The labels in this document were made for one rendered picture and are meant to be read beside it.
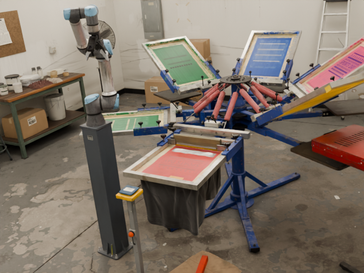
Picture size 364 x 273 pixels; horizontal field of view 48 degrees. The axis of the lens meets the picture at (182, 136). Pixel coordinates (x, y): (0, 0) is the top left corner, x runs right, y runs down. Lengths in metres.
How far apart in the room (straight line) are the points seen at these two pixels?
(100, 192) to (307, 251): 1.80
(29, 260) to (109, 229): 0.80
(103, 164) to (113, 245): 0.77
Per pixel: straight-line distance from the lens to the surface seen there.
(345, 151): 2.87
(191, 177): 2.84
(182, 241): 3.86
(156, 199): 3.02
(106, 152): 3.36
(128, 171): 2.93
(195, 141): 3.24
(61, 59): 7.42
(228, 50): 7.47
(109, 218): 3.59
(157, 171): 2.96
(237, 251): 3.72
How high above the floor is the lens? 2.25
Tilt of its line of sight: 22 degrees down
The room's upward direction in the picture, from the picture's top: 5 degrees counter-clockwise
